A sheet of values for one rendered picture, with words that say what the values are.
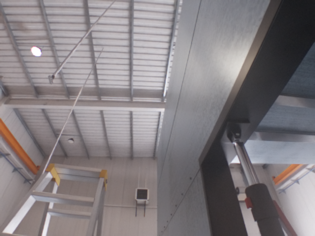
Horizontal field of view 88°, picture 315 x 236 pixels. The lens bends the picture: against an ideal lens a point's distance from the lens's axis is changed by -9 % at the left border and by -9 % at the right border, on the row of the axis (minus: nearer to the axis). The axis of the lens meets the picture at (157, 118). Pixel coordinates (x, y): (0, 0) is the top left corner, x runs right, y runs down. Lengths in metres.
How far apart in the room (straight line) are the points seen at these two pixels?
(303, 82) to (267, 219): 1.77
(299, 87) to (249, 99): 1.67
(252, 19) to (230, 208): 0.50
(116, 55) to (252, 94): 6.88
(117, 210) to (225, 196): 10.20
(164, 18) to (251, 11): 6.29
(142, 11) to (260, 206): 6.43
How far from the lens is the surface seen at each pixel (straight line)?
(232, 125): 0.49
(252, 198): 0.42
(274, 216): 0.42
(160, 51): 7.07
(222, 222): 0.59
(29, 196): 1.08
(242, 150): 0.47
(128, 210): 10.68
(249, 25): 0.45
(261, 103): 0.48
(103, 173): 1.15
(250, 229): 11.99
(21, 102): 9.57
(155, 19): 6.69
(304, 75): 2.03
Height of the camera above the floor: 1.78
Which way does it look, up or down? 45 degrees up
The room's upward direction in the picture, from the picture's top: straight up
